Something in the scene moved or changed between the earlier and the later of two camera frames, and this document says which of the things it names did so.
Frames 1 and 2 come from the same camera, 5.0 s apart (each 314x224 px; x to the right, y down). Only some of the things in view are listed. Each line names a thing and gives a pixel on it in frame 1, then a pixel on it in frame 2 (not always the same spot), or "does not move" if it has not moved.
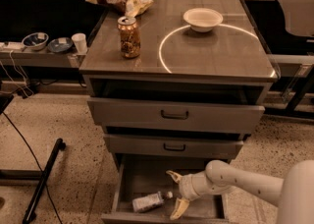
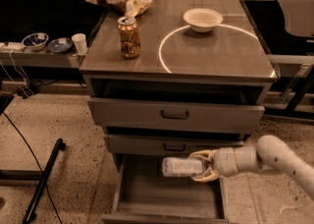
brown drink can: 130,36 does not move
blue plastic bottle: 146,201 -> 180,166
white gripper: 186,187 -> 224,162
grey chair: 298,12 does not move
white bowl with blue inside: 35,41 does not move
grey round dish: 60,44 does not move
